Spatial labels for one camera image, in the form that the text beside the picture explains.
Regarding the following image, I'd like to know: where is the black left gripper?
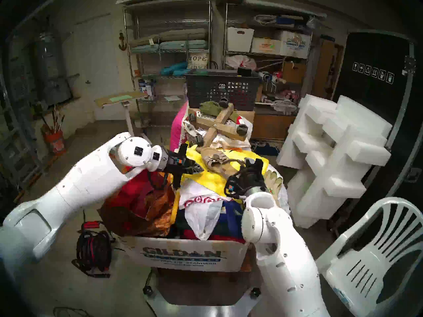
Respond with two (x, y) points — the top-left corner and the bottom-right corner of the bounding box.
(165, 144), (205, 190)

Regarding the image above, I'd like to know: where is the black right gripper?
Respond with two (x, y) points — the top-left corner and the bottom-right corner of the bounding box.
(236, 158), (267, 194)

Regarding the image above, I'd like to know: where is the tan flower strap sandal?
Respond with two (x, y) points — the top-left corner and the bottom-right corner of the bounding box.
(200, 146), (251, 181)

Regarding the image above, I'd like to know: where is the yellow towel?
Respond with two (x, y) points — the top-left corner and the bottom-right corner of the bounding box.
(170, 143), (270, 201)

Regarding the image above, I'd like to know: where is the blue white patterned cloth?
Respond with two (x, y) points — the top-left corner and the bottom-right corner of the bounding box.
(250, 140), (281, 155)

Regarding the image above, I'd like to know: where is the tan green-tipped garden glove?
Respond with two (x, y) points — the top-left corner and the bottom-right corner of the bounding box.
(264, 169), (284, 196)

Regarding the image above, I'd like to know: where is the wooden cross caster dolly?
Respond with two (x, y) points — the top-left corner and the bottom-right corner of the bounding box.
(188, 97), (250, 146)

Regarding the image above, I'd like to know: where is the pink white pillow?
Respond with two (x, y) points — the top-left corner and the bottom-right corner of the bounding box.
(170, 101), (189, 152)

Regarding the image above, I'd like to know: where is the brown wooden chest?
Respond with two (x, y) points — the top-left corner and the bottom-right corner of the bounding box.
(251, 107), (298, 140)

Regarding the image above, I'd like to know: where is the white red-target plastic bag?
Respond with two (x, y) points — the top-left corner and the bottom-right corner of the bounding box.
(180, 184), (225, 241)

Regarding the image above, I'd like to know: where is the green knit glove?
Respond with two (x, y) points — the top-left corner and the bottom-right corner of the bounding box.
(199, 100), (240, 122)

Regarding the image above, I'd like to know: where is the red fabric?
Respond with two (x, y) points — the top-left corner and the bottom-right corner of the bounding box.
(183, 229), (248, 243)

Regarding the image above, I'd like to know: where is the dark plastic mesh basket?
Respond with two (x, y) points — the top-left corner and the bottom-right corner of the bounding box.
(185, 69), (261, 111)

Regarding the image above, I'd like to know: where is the white overbed table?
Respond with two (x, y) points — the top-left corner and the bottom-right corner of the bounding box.
(94, 90), (153, 138)

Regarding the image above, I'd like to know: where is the large Gildan activewear carton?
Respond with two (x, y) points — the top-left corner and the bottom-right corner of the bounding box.
(114, 232), (253, 272)

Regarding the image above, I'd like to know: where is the blue white product box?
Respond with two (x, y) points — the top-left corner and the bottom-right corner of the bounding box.
(138, 78), (158, 101)

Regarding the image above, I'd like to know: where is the white foam packing insert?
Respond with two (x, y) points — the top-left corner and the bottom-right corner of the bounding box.
(276, 93), (392, 228)

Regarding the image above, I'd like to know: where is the teal blue cushion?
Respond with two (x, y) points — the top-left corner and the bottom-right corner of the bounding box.
(160, 61), (194, 76)

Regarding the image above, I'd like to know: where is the pale plastic shelf bag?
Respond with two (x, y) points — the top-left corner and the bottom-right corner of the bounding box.
(225, 54), (257, 71)

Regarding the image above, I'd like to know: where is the Hope print pillow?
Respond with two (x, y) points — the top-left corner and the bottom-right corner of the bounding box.
(187, 52), (209, 70)

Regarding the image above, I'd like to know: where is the brown wooden cabinet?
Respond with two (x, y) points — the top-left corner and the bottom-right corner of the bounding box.
(312, 39), (344, 100)

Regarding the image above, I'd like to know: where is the white labelled cardboard box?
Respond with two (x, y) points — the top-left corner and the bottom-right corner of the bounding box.
(251, 37), (281, 55)

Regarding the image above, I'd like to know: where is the mint seat cushion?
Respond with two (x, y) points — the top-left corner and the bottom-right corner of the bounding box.
(130, 40), (209, 53)

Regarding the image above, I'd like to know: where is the small white Gildan box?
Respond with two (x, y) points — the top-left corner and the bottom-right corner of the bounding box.
(279, 30), (312, 59)

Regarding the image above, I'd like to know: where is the tan seat cushion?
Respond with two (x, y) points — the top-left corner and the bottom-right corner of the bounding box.
(128, 28), (209, 48)

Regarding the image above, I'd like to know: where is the orange plastic bucket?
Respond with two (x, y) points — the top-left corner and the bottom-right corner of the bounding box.
(45, 130), (67, 155)

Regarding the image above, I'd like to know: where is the white panel door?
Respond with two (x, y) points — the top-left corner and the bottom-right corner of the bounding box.
(74, 14), (123, 120)

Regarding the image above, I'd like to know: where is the white plastic chair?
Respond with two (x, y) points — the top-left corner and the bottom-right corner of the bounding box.
(316, 197), (423, 315)

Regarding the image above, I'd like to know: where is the black flight case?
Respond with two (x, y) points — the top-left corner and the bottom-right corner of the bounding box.
(330, 29), (417, 221)

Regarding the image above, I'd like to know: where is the grey water heater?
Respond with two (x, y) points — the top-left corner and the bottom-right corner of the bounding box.
(31, 31), (72, 105)

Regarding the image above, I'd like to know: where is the aluminium ladder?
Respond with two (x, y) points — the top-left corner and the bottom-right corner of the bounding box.
(0, 85), (47, 194)

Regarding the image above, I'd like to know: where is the grey furnace unit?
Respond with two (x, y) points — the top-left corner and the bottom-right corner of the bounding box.
(8, 60), (30, 100)

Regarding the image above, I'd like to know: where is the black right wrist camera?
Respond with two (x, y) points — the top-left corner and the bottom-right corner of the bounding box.
(225, 176), (240, 198)

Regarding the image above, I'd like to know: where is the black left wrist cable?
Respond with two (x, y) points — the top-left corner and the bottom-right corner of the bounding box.
(147, 171), (172, 190)

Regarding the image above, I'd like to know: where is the yellow plastic handle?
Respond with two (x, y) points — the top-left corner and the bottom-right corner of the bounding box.
(170, 191), (180, 225)

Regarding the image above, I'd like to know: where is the chrome wire shelf rack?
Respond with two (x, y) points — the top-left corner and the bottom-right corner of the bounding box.
(123, 0), (213, 128)
(223, 2), (313, 100)

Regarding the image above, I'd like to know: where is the white handled storage bin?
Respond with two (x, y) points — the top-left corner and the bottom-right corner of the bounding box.
(227, 27), (255, 53)

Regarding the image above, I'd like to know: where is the red black cord reel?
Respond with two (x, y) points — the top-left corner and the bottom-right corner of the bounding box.
(72, 221), (113, 279)

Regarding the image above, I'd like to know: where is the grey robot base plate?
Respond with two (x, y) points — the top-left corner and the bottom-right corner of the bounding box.
(143, 277), (261, 317)

